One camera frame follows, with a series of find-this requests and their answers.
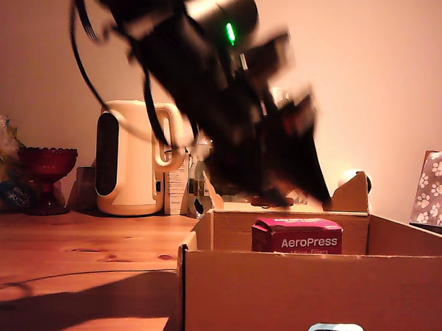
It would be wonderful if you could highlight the red coffee filter carton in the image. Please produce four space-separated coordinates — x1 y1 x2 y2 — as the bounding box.
250 216 344 256

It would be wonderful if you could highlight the triangle-pattern tissue box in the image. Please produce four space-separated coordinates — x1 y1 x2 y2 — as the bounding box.
291 189 310 207

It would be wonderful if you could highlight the small white printed carton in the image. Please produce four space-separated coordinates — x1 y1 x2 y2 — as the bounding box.
163 152 192 216

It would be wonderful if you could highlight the large brown cardboard box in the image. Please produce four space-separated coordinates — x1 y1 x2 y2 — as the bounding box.
159 164 442 331

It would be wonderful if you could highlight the clear plastic water bottle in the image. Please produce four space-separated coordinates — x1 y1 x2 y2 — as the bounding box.
187 134 216 219

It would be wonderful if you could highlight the cream electric kettle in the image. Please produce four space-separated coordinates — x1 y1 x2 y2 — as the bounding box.
93 99 190 218

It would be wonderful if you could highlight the grey paw-print cloth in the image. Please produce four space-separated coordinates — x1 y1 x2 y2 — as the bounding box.
409 147 442 229

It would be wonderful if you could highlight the dark glass tumbler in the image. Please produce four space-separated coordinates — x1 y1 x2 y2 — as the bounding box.
75 166 98 211

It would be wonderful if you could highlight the red glass footed bowl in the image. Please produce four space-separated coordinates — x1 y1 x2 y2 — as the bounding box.
15 145 79 218

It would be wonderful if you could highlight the dark blue tag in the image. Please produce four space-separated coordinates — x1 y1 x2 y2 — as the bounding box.
0 181 35 209

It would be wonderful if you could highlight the clear plastic bag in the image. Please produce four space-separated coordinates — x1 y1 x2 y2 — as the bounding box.
0 113 28 215

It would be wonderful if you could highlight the brown wooden handle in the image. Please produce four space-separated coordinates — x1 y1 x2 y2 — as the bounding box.
251 196 295 210

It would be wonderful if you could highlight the small white round camera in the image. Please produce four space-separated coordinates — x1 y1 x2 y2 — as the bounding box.
336 168 374 195

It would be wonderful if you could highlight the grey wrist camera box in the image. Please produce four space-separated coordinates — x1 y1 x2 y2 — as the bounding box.
242 27 298 80

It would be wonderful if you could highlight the short black cable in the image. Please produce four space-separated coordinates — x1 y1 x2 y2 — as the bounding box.
139 65 173 146

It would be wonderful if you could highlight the long black looping cable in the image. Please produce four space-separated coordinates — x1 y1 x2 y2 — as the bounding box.
65 0 176 147

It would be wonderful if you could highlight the flat black ribbon cable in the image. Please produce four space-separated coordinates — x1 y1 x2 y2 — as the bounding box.
78 4 103 44

